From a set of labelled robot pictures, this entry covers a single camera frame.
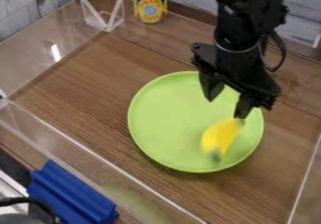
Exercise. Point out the clear acrylic corner bracket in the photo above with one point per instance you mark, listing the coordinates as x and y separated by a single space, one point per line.
103 20

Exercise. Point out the yellow banana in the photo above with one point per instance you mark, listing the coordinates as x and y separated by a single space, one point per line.
218 137

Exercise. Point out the blue plastic block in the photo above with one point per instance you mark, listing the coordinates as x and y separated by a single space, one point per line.
77 203

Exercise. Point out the yellow labelled tin can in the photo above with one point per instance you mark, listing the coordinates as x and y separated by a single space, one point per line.
150 11

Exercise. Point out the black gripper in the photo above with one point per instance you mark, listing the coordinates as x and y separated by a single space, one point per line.
241 70

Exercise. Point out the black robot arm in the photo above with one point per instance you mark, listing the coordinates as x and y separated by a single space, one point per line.
246 22

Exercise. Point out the green plate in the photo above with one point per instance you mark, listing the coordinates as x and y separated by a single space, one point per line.
168 116

